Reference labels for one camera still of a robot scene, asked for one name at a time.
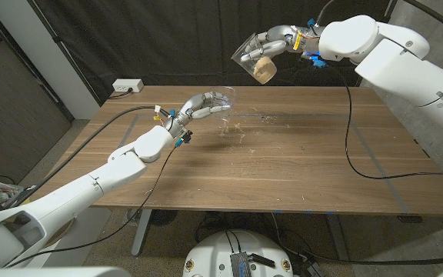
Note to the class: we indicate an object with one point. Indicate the dark door panel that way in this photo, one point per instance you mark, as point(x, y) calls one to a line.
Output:
point(14, 115)

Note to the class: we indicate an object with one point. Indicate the black backdrop curtain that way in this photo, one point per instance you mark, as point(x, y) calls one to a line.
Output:
point(167, 38)

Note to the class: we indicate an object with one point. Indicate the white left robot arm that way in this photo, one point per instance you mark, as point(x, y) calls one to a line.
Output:
point(90, 188)

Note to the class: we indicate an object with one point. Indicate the grey electronics box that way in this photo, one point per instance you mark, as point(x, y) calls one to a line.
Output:
point(240, 265)

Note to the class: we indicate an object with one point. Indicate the white power strip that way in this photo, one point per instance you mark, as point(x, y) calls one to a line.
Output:
point(127, 85)

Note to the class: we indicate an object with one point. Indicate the grey table leg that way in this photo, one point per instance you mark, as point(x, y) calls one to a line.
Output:
point(141, 234)
point(337, 238)

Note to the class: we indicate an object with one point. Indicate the clear plastic cup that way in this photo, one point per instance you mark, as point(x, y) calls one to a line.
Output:
point(250, 67)
point(231, 96)

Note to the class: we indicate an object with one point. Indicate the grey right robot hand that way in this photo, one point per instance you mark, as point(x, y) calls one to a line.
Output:
point(279, 34)

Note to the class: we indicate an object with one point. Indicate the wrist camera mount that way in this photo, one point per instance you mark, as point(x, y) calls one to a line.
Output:
point(185, 137)
point(315, 61)

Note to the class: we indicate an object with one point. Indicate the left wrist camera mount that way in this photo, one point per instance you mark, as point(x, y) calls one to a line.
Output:
point(185, 137)

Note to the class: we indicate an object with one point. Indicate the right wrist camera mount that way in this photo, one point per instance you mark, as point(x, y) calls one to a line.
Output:
point(315, 61)

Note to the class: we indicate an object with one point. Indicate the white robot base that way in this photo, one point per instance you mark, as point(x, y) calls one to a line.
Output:
point(214, 254)

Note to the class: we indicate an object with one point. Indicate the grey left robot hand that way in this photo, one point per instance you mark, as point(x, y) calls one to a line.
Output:
point(194, 105)

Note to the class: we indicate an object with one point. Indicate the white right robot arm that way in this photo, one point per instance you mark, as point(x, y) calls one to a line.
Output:
point(398, 65)

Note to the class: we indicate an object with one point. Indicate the black bar on base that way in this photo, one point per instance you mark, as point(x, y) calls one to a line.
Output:
point(263, 261)

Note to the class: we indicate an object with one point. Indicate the black backdrop pole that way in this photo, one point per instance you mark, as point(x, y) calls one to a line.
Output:
point(55, 38)
point(391, 5)

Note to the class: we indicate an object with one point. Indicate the brown sugar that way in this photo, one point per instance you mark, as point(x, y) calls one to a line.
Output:
point(264, 70)

